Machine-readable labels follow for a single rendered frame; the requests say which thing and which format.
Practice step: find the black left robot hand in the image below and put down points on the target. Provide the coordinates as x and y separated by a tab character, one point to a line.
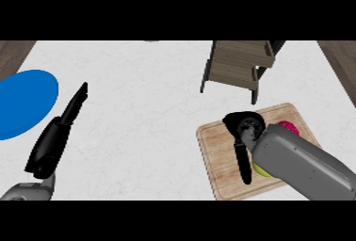
50	147

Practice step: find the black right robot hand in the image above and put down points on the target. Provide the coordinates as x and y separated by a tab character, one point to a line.
242	131

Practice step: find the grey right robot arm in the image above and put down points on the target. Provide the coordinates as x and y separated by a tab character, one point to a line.
301	164

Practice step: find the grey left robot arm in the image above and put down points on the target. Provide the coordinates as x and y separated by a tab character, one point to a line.
28	190

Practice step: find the wooden cutting board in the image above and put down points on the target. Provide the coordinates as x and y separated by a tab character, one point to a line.
222	157

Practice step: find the yellow-green pear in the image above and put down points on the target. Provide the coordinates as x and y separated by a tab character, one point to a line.
260	171

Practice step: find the wooden tiered basket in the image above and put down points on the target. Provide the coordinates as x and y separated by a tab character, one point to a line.
238	66

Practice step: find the magenta round fruit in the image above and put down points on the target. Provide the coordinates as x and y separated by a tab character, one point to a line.
290	126

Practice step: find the blue round plate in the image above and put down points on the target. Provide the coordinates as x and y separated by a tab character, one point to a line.
22	103

